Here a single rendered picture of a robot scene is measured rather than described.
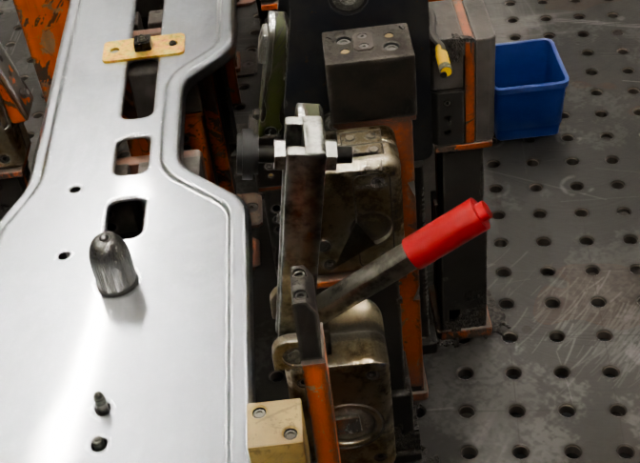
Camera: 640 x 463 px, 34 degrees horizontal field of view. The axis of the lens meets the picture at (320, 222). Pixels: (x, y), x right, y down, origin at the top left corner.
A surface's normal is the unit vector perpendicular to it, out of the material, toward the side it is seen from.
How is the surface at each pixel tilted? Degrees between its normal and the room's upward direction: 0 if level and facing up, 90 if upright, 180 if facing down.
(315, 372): 90
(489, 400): 0
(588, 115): 0
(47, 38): 90
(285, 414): 0
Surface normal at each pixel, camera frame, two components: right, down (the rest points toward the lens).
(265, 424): -0.09, -0.75
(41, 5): 0.07, 0.66
